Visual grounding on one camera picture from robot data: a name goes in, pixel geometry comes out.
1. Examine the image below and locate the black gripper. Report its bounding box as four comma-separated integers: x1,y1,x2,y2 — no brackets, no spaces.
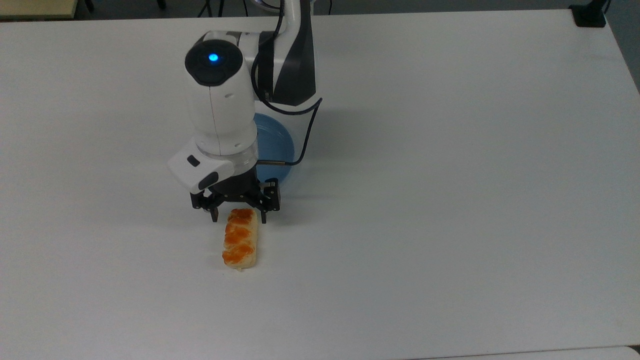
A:
189,167,282,224

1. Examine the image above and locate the bread loaf with orange topping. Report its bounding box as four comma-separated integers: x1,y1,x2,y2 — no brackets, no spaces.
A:
221,208,260,272

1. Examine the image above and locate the blue oval plate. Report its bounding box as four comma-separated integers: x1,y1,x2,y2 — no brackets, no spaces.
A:
252,112,296,185

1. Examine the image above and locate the light wooden table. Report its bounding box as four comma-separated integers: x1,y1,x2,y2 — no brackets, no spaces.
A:
0,0,80,21

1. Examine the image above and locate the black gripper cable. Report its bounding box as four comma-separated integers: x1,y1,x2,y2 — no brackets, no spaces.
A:
250,0,324,167

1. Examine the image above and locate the black camera stand clamp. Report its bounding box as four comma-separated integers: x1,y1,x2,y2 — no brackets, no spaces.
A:
569,0,612,28

